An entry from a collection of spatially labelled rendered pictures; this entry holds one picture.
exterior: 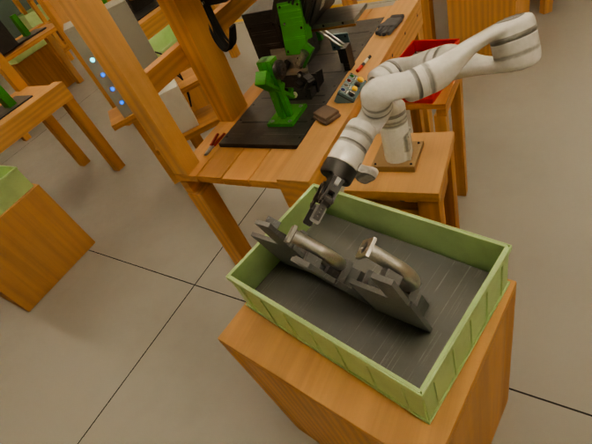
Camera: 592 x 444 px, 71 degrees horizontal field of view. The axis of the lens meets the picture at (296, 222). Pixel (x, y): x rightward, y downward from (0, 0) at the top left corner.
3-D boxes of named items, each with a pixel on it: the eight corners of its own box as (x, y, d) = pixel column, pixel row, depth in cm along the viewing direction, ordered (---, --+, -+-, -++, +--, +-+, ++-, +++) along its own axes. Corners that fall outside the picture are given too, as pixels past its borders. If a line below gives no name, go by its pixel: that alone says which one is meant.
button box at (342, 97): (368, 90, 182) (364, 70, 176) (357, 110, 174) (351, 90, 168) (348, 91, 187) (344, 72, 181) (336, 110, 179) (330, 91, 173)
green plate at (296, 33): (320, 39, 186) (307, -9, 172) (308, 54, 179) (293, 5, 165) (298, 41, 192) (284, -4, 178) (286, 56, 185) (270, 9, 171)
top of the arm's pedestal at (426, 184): (455, 139, 150) (454, 130, 147) (440, 203, 131) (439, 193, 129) (369, 142, 165) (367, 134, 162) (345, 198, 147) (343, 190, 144)
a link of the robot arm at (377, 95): (354, 82, 90) (415, 55, 88) (358, 103, 98) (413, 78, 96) (366, 107, 87) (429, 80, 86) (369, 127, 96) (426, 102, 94)
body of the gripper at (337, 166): (324, 159, 95) (305, 194, 94) (332, 150, 87) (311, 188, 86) (351, 174, 96) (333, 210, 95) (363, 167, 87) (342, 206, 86)
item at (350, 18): (367, 9, 184) (366, 2, 182) (355, 26, 175) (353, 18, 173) (293, 21, 204) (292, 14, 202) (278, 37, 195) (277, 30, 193)
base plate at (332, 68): (385, 20, 224) (384, 16, 222) (299, 149, 165) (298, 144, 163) (317, 30, 246) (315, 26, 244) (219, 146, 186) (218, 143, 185)
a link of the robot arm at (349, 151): (377, 179, 87) (390, 154, 88) (331, 152, 86) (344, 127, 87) (364, 185, 96) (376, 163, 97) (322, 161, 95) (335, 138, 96)
